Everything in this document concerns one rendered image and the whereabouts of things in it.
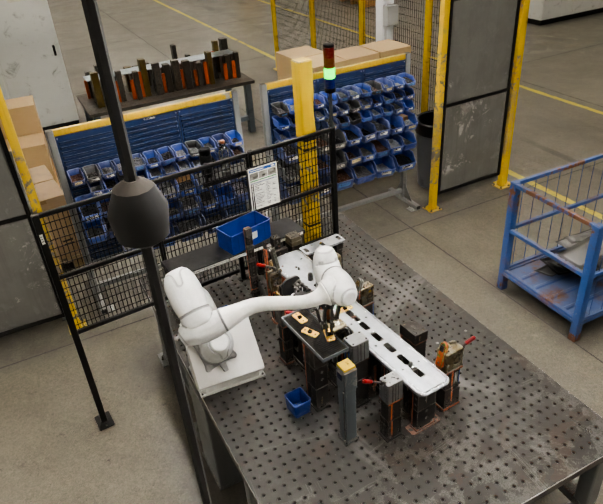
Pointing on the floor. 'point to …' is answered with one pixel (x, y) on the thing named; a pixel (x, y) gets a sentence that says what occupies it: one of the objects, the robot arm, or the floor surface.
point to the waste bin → (424, 147)
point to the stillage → (577, 253)
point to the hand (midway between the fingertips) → (328, 327)
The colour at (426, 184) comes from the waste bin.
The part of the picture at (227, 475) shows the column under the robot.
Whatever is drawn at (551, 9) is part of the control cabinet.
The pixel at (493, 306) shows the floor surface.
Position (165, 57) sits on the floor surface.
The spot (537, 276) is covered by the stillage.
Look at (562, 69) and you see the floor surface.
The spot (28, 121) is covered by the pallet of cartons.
